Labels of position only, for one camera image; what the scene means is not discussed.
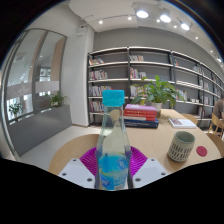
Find white book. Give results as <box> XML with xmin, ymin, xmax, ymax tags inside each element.
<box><xmin>168</xmin><ymin>117</ymin><xmax>197</xmax><ymax>130</ymax></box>

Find small green background plant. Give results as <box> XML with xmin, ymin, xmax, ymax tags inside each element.
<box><xmin>49</xmin><ymin>91</ymin><xmax>70</xmax><ymax>108</ymax></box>
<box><xmin>8</xmin><ymin>102</ymin><xmax>24</xmax><ymax>118</ymax></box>

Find flat round red coaster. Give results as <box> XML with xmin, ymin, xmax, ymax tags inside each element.
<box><xmin>195</xmin><ymin>145</ymin><xmax>208</xmax><ymax>158</ymax></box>

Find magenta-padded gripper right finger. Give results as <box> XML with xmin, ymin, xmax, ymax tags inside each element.
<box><xmin>127</xmin><ymin>145</ymin><xmax>168</xmax><ymax>190</ymax></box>

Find ceiling lights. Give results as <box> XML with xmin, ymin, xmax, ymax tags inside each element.
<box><xmin>96</xmin><ymin>8</ymin><xmax>224</xmax><ymax>64</ymax></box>

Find pink book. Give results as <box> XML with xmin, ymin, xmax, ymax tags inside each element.
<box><xmin>124</xmin><ymin>103</ymin><xmax>158</xmax><ymax>113</ymax></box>

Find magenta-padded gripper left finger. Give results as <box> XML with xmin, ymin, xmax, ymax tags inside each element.
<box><xmin>58</xmin><ymin>145</ymin><xmax>101</xmax><ymax>190</ymax></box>

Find green potted plant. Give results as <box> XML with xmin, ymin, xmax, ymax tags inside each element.
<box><xmin>130</xmin><ymin>75</ymin><xmax>185</xmax><ymax>118</ymax></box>

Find beige curved-back chair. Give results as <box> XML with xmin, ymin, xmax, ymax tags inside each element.
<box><xmin>181</xmin><ymin>113</ymin><xmax>199</xmax><ymax>126</ymax></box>
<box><xmin>214</xmin><ymin>133</ymin><xmax>224</xmax><ymax>158</ymax></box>

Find green patterned ceramic mug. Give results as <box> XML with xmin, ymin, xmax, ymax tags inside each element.
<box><xmin>167</xmin><ymin>130</ymin><xmax>197</xmax><ymax>163</ymax></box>

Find red book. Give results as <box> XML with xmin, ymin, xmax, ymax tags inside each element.
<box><xmin>123</xmin><ymin>109</ymin><xmax>158</xmax><ymax>122</ymax></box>

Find clear bottle with turquoise cap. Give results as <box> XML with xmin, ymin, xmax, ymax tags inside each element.
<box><xmin>94</xmin><ymin>89</ymin><xmax>133</xmax><ymax>192</ymax></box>

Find grey shelf unit with books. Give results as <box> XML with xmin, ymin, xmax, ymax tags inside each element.
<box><xmin>87</xmin><ymin>46</ymin><xmax>224</xmax><ymax>129</ymax></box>

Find wooden frame chair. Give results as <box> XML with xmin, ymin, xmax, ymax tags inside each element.
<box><xmin>208</xmin><ymin>113</ymin><xmax>224</xmax><ymax>138</ymax></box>

